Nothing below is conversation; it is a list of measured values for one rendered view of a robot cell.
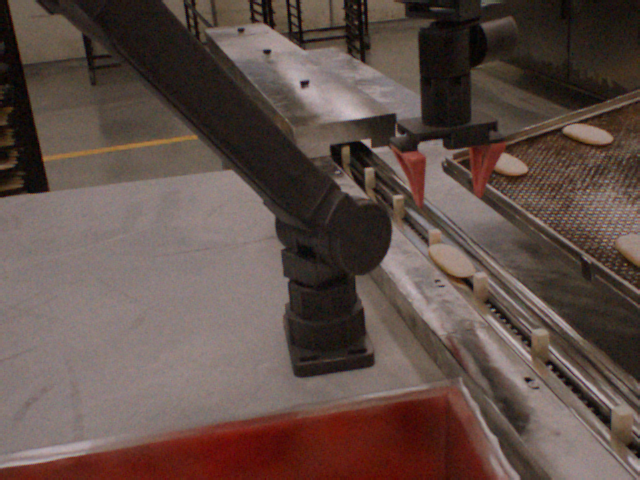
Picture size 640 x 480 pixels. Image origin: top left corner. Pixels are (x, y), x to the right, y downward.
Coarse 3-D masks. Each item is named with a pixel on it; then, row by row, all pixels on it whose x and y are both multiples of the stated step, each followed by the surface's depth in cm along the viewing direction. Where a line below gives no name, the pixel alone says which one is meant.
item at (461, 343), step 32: (320, 160) 140; (352, 192) 124; (416, 256) 101; (384, 288) 100; (416, 288) 93; (448, 288) 93; (416, 320) 89; (448, 320) 86; (480, 320) 86; (448, 352) 81; (480, 352) 80; (512, 352) 79; (480, 384) 75; (512, 384) 74; (544, 384) 74; (512, 416) 70; (544, 416) 70; (512, 448) 69; (544, 448) 66; (576, 448) 66
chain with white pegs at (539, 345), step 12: (348, 156) 144; (372, 168) 131; (372, 180) 131; (396, 204) 118; (432, 240) 106; (480, 276) 93; (480, 288) 93; (540, 336) 80; (540, 348) 81; (588, 408) 74; (612, 408) 69; (624, 408) 68; (612, 420) 69; (624, 420) 68; (612, 432) 69; (624, 432) 68; (624, 444) 69; (636, 456) 68
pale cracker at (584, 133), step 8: (568, 128) 123; (576, 128) 122; (584, 128) 121; (592, 128) 121; (568, 136) 122; (576, 136) 120; (584, 136) 119; (592, 136) 118; (600, 136) 118; (608, 136) 117; (592, 144) 118; (600, 144) 117
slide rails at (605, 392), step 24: (480, 264) 101; (504, 288) 94; (528, 312) 89; (504, 336) 85; (552, 336) 84; (528, 360) 80; (576, 360) 79; (552, 384) 76; (600, 384) 75; (576, 408) 72; (600, 432) 69; (624, 456) 66
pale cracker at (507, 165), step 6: (504, 156) 119; (510, 156) 119; (498, 162) 118; (504, 162) 117; (510, 162) 117; (516, 162) 116; (498, 168) 117; (504, 168) 116; (510, 168) 115; (516, 168) 115; (522, 168) 115; (504, 174) 116; (510, 174) 115; (516, 174) 114; (522, 174) 114
